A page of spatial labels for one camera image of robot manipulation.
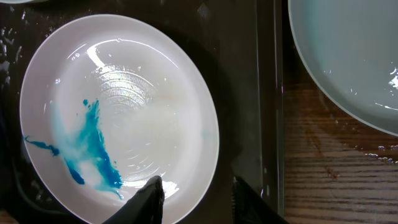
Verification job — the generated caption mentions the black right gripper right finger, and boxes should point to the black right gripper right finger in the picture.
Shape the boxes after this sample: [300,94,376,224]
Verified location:
[232,177,288,224]

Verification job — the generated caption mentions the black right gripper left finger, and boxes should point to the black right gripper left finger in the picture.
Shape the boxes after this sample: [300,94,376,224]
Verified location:
[103,175,165,224]

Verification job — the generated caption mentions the white plate large blue smear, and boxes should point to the white plate large blue smear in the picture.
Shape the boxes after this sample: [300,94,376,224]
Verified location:
[20,14,220,223]

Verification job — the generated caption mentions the white plate single blue streak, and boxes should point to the white plate single blue streak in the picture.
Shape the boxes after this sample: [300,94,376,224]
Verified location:
[288,0,397,136]

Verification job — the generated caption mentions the dark brown serving tray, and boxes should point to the dark brown serving tray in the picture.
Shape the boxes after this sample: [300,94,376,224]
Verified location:
[1,0,282,223]

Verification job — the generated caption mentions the white plate two blue marks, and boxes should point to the white plate two blue marks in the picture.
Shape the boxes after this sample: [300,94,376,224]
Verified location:
[0,0,48,4]

